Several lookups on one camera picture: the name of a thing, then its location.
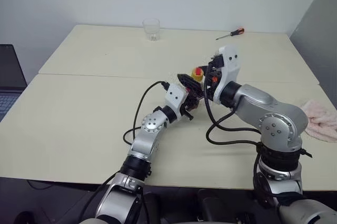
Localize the pink towel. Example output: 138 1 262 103
301 99 337 142

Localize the orange black handled screwdriver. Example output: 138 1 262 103
215 27 245 41

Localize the yellow bottle cap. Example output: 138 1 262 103
191 67 205 81

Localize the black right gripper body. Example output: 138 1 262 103
204 53 224 101

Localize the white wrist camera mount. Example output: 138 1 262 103
164 83 188 120
212 45 241 105

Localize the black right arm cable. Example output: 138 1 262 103
202 65 264 209

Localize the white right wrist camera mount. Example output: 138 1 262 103
212 45 241 105

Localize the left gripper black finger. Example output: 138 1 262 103
177 73 203 92

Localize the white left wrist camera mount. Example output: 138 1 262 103
164 83 188 120

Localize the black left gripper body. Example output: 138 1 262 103
181 89 195 121

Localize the dark laptop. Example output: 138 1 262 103
0 44 28 122

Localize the clear plastic cup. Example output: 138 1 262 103
142 18 161 42

